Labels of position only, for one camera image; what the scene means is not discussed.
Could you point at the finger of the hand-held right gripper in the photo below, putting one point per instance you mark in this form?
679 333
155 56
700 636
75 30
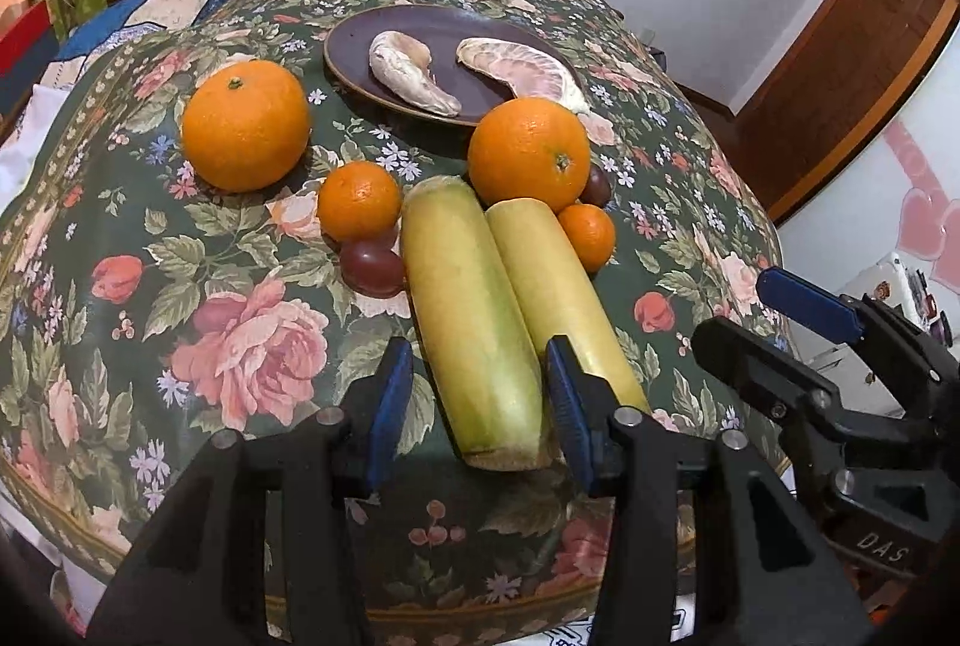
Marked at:
806 302
750 361

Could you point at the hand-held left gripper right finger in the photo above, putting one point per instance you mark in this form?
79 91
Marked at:
566 395

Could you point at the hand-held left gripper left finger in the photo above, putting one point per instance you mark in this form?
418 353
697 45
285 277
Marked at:
390 391

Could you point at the yellow-green sugarcane piece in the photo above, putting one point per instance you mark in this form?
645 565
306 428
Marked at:
555 286
465 316

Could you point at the dark red grape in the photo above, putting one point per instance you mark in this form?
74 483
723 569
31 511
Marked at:
598 185
371 271

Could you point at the small tangerine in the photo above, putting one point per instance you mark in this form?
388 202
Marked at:
358 202
589 237

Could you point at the large orange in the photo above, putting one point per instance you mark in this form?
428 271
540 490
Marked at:
525 155
246 125

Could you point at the dark brown round plate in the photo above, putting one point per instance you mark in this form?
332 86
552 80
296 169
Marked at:
352 54

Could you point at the white plastic object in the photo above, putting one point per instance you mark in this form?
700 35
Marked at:
892 282

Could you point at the white heart-print sliding door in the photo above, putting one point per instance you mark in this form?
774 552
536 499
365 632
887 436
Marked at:
885 196

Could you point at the dark green floral tablecloth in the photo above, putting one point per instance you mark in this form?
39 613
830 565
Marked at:
187 316

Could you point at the wooden door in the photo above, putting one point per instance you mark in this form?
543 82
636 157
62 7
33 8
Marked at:
847 54

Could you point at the black bag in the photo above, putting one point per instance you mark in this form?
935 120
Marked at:
652 52

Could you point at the peeled pomelo segment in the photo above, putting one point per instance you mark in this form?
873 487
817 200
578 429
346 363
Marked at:
401 65
525 72

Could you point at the patchwork quilt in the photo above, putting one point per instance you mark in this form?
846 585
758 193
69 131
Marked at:
157 9

